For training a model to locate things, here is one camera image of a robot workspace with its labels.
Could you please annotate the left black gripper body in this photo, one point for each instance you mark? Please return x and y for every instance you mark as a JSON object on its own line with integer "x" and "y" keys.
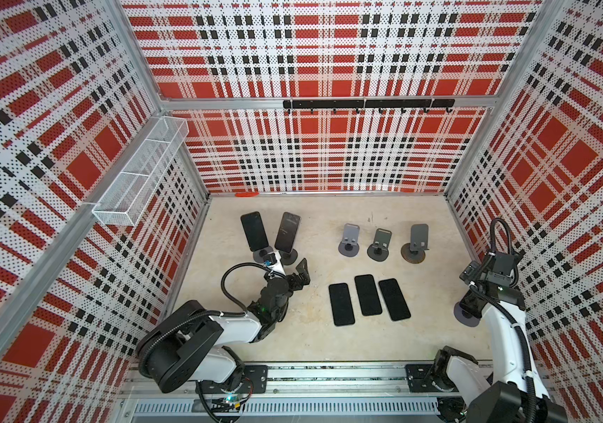
{"x": 294, "y": 284}

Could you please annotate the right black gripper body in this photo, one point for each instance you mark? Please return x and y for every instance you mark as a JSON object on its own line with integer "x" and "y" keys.
{"x": 473, "y": 275}

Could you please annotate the black phone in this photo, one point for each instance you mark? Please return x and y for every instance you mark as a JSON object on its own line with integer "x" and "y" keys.
{"x": 288, "y": 229}
{"x": 255, "y": 231}
{"x": 341, "y": 305}
{"x": 394, "y": 300}
{"x": 369, "y": 300}

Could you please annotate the grey phone stand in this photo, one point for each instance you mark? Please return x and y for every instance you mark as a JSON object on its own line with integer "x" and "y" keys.
{"x": 379, "y": 248}
{"x": 349, "y": 246}

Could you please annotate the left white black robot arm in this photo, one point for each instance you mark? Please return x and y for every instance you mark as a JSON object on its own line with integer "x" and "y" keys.
{"x": 194, "y": 343}

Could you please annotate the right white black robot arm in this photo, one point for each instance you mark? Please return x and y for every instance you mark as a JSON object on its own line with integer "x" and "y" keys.
{"x": 514, "y": 391}

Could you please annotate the far left grey stand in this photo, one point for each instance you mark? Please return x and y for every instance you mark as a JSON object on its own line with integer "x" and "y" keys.
{"x": 260, "y": 256}

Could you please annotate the right side grey stand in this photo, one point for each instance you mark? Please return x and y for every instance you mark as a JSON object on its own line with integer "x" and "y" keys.
{"x": 467, "y": 314}

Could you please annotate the far right grey stand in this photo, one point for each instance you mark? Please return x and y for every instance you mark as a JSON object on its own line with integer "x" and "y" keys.
{"x": 414, "y": 252}

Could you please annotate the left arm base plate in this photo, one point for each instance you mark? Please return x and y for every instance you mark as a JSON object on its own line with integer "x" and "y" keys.
{"x": 247, "y": 379}

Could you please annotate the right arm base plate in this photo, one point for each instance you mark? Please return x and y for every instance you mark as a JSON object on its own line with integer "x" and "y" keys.
{"x": 420, "y": 379}

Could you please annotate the black hook rail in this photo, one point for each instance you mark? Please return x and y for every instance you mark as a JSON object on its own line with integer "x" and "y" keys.
{"x": 423, "y": 104}

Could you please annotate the white wire mesh basket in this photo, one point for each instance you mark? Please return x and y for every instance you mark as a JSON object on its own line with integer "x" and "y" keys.
{"x": 126, "y": 200}

